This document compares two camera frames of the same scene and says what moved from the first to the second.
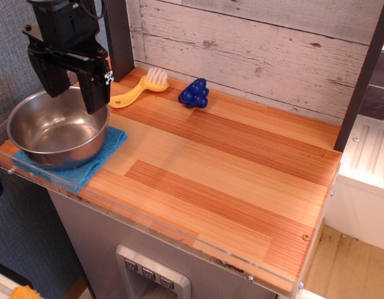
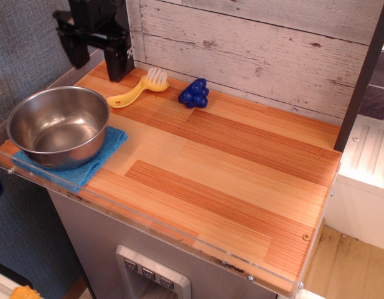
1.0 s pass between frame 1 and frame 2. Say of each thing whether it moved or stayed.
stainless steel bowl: stayed
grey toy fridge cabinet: stayed
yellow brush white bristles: stayed
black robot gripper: moved
